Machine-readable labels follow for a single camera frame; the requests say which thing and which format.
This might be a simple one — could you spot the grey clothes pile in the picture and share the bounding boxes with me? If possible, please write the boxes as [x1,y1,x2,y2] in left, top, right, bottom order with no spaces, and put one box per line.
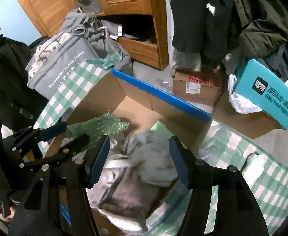
[60,9,133,76]

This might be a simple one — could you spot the dark green hanging jacket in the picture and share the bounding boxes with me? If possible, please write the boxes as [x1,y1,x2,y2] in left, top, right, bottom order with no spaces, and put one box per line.
[234,0,288,59]

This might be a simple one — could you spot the white plastic bag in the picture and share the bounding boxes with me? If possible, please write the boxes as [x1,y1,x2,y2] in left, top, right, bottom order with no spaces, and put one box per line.
[228,74,263,114]

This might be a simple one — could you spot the black hanging coat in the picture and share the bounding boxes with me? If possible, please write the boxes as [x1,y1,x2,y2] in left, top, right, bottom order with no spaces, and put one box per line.
[171,0,235,59]

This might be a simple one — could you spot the grey plush slipper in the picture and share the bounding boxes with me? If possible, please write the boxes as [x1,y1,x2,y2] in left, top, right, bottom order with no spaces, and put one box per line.
[98,165,169,234]

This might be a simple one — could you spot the light green cloth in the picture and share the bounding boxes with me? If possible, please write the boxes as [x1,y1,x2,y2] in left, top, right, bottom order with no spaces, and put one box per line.
[151,120,172,136]

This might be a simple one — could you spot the green checked tablecloth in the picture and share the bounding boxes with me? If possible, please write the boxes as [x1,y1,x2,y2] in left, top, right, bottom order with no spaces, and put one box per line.
[34,62,288,235]

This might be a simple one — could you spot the white grey socks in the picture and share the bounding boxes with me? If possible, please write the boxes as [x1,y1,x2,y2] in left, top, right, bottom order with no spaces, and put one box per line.
[123,131,178,188]

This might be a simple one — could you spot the small cardboard box red contents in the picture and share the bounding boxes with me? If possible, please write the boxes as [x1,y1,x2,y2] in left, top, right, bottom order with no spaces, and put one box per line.
[172,70,222,106]

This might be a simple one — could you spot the white mesh bath sponge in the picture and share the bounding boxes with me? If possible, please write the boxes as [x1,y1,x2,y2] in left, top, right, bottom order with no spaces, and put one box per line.
[87,139,150,231]

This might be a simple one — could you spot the brown cardboard box under teal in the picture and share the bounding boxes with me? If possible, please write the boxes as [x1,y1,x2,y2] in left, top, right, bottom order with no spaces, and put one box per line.
[212,89,284,139]

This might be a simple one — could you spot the teal rectangular box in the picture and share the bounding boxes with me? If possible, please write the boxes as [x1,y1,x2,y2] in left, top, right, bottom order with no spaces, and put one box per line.
[235,59,288,130]

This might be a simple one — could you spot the grey printed tote bag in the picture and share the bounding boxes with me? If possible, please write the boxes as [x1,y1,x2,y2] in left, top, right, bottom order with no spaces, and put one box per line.
[26,28,99,99]

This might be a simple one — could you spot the cardboard box blue rim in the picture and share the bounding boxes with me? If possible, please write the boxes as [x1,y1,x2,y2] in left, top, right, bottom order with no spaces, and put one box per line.
[42,68,213,236]

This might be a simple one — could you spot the wooden louvered wardrobe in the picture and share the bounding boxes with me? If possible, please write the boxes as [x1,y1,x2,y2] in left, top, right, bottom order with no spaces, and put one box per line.
[10,0,171,70]

